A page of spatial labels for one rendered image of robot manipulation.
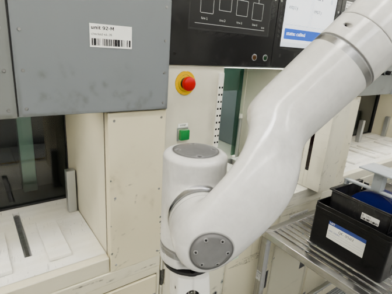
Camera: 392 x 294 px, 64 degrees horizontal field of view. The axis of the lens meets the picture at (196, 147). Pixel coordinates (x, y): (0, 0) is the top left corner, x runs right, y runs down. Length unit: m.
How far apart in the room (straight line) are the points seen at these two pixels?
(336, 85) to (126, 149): 0.59
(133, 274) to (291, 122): 0.81
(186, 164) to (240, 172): 0.08
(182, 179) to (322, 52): 0.22
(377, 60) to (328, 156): 1.06
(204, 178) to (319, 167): 1.13
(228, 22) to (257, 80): 0.73
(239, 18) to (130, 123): 0.45
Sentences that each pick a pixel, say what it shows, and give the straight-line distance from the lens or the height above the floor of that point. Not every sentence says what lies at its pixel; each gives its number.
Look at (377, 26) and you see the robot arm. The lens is 0.43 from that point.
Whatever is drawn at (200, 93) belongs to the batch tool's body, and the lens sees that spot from 0.94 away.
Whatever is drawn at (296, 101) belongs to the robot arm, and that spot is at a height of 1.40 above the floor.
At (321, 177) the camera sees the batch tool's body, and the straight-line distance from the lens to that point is 1.48.
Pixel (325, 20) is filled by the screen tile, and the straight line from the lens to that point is 1.33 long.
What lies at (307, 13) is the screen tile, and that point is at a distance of 1.24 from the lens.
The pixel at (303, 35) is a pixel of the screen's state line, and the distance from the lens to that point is 1.23.
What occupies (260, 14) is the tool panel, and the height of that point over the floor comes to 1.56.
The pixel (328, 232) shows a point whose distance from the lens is 1.28.
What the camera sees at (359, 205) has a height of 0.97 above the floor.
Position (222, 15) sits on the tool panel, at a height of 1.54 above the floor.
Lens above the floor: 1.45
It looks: 18 degrees down
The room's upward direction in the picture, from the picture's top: 4 degrees clockwise
